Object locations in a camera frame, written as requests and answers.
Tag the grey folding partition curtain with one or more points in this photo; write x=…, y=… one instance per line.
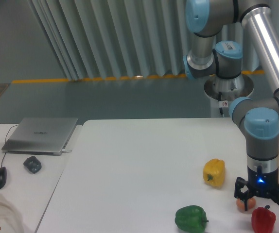
x=116, y=38

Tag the small black plastic object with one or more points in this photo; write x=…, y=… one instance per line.
x=33, y=164

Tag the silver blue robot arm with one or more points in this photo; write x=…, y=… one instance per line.
x=257, y=120

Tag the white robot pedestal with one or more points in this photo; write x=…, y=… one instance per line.
x=222, y=92

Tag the green bell pepper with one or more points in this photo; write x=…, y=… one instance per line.
x=191, y=219

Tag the brown egg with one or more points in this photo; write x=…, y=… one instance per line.
x=250, y=204

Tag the white side table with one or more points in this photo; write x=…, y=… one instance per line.
x=31, y=193

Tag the red bell pepper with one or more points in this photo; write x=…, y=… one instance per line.
x=263, y=220

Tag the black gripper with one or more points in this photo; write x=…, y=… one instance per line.
x=263, y=185

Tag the silver laptop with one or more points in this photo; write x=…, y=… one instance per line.
x=41, y=135

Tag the yellow bell pepper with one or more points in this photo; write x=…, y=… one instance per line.
x=214, y=173

